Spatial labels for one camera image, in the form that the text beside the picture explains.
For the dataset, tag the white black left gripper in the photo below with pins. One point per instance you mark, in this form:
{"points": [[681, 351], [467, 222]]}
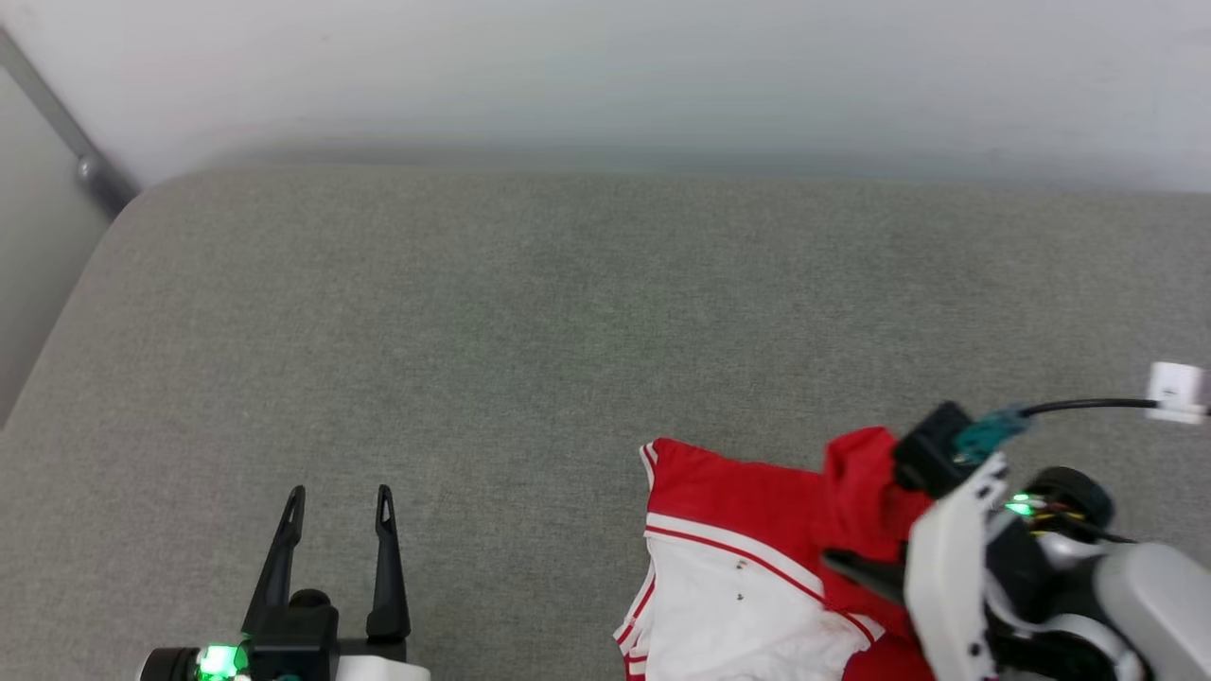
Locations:
{"points": [[378, 670]]}

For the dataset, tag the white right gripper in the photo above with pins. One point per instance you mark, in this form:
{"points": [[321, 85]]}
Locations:
{"points": [[946, 586]]}

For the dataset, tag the red basketball jersey white trim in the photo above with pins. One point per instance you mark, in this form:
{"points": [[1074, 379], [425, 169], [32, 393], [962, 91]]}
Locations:
{"points": [[738, 492]]}

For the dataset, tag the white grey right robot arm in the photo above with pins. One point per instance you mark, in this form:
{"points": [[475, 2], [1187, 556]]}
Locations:
{"points": [[1154, 605]]}

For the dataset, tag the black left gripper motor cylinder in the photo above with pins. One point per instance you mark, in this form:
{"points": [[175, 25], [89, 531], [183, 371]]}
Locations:
{"points": [[170, 667]]}

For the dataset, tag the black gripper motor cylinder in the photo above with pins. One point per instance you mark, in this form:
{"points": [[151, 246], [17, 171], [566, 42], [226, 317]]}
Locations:
{"points": [[1079, 492], [170, 667]]}

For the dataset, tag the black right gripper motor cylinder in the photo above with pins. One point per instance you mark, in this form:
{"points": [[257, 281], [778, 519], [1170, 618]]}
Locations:
{"points": [[1079, 492]]}

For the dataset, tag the grey fabric sofa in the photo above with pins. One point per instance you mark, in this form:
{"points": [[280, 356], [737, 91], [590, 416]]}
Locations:
{"points": [[568, 331]]}

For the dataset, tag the grey metal bar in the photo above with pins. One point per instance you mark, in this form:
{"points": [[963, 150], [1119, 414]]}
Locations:
{"points": [[95, 175]]}

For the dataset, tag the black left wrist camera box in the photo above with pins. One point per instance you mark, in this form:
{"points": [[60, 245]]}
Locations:
{"points": [[293, 638]]}

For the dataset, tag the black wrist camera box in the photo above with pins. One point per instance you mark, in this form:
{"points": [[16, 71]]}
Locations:
{"points": [[932, 445], [293, 638]]}

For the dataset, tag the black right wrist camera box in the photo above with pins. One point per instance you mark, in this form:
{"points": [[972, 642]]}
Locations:
{"points": [[932, 445]]}

